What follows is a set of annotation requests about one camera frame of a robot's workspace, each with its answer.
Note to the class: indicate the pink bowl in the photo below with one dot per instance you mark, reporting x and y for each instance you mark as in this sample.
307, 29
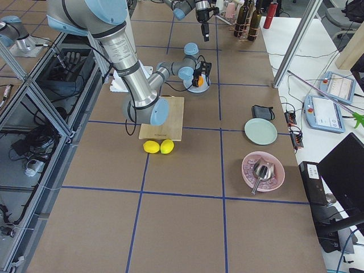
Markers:
249, 178

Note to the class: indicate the green wine bottle front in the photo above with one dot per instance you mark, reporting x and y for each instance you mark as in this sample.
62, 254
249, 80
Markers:
241, 18

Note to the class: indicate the aluminium frame post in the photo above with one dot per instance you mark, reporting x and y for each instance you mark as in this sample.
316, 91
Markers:
299, 34

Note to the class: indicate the orange fruit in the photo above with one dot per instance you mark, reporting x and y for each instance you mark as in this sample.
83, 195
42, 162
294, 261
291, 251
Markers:
200, 81

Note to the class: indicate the far teach pendant tablet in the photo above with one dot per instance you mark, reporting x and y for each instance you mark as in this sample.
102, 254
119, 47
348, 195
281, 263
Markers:
339, 87

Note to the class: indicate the metal scoop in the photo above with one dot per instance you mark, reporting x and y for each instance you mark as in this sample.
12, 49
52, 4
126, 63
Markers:
262, 171

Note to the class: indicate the black computer monitor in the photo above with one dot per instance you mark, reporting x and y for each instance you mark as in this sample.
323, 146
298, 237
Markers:
342, 171

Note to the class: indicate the light blue plate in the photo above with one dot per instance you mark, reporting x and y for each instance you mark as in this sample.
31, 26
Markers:
204, 87

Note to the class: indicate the copper wire bottle rack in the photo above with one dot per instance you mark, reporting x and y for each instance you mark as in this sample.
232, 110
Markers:
246, 30

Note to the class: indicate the near teach pendant tablet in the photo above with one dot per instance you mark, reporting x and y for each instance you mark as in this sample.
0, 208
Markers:
323, 114

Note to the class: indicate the pink cup on top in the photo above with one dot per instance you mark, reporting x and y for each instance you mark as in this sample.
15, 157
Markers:
230, 10

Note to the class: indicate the lower yellow lemon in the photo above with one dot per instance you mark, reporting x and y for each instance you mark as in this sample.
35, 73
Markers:
151, 146

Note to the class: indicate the yellow lemon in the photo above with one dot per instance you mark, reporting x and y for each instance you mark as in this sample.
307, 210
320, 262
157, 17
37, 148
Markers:
151, 146
166, 146

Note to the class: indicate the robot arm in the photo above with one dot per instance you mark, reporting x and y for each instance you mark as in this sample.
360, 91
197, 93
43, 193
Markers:
182, 8
106, 21

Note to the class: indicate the black power strip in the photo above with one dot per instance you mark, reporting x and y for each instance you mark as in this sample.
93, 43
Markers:
294, 131

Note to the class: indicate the green wine bottle middle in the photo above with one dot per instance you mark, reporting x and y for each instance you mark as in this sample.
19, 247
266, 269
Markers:
255, 21

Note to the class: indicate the teach pendant tablet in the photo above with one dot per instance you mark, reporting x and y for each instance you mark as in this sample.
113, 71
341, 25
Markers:
323, 114
339, 87

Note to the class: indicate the red thermos bottle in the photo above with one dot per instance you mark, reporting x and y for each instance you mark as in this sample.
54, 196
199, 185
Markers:
270, 14

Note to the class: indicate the wooden cutting board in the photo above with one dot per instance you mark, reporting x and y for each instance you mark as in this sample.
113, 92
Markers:
172, 128

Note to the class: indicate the upper yellow lemon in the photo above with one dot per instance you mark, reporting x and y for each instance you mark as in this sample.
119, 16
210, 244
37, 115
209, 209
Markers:
166, 146

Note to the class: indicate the light green plate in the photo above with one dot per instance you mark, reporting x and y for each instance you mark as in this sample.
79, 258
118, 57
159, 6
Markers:
260, 131

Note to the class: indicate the black desktop computer box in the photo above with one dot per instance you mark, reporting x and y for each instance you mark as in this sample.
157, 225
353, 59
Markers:
312, 182

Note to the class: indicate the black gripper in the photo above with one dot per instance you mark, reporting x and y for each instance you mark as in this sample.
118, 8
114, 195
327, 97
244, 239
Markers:
202, 16
195, 76

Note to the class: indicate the green wine bottle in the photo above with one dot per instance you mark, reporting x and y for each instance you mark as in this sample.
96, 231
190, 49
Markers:
255, 21
241, 18

